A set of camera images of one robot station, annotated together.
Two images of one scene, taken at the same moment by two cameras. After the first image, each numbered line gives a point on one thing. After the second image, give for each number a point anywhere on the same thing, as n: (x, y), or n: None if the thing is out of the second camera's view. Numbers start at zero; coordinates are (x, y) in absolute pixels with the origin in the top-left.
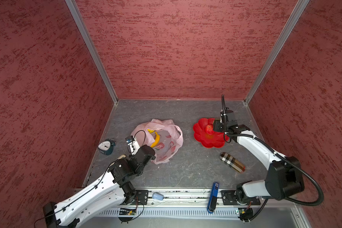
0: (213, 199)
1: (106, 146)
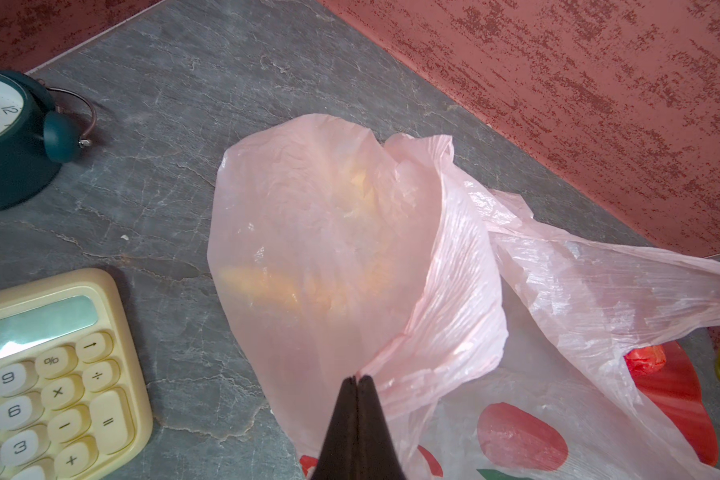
0: None
1: (21, 138)
